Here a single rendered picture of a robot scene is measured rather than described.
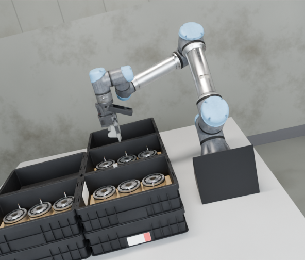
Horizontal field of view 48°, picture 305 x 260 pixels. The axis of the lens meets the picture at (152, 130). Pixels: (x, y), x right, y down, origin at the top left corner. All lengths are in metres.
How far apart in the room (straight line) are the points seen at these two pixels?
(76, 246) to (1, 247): 0.28
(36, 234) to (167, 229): 0.50
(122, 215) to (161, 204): 0.15
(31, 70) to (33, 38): 0.30
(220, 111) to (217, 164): 0.23
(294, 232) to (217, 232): 0.28
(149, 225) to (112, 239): 0.15
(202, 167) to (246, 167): 0.19
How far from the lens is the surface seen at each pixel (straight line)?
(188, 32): 1.68
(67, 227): 1.40
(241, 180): 1.57
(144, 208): 1.34
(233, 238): 1.38
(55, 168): 1.92
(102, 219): 1.37
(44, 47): 3.48
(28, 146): 3.80
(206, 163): 1.50
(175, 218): 1.40
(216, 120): 1.46
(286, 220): 1.45
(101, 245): 1.44
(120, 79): 1.59
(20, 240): 1.45
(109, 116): 1.64
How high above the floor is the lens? 1.56
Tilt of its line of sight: 19 degrees down
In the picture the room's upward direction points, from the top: 14 degrees counter-clockwise
